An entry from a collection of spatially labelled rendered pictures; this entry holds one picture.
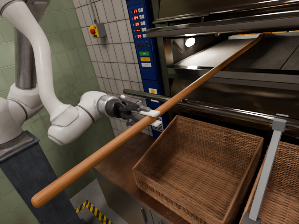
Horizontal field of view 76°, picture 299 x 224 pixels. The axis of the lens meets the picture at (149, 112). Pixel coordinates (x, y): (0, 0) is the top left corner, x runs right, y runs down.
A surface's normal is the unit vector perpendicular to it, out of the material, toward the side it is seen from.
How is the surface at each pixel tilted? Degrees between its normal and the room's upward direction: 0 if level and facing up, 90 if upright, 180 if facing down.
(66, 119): 60
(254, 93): 70
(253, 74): 90
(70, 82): 90
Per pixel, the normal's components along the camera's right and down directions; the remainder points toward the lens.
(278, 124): -0.66, 0.44
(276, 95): -0.68, 0.12
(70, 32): 0.74, 0.19
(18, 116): 0.98, -0.08
